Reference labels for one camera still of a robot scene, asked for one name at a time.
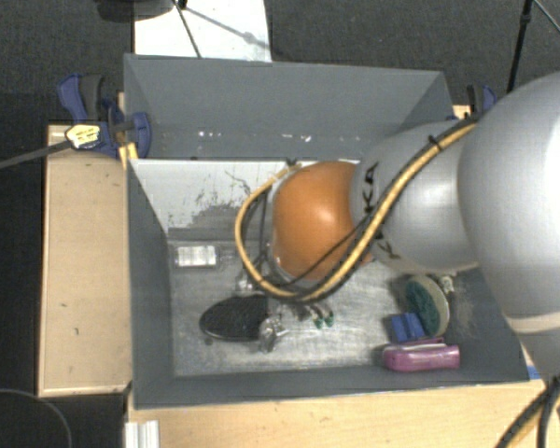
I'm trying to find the grey metal bin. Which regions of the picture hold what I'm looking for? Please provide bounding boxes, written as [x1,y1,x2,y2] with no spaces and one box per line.
[122,52,531,411]

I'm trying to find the round green and beige sponge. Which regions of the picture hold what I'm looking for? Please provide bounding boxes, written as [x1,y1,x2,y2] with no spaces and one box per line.
[402,274,451,339]

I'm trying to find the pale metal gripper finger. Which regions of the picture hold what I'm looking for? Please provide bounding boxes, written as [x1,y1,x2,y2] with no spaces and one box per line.
[259,328,278,355]
[267,315,291,338]

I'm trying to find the black oval disc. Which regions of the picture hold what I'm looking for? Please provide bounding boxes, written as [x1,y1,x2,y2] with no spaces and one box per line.
[198,294,271,343]

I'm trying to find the blue ribbed block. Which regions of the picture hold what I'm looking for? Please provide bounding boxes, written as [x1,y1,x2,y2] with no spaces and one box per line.
[386,312,427,343]

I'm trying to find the small clear glass object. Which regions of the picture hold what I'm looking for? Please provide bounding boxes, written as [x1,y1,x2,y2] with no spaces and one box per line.
[235,273,257,297]

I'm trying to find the pink and purple case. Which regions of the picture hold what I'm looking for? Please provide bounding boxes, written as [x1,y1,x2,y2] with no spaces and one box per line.
[381,337,462,373]

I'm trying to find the pale wood board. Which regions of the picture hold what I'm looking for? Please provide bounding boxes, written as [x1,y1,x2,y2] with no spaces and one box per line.
[37,123,134,399]

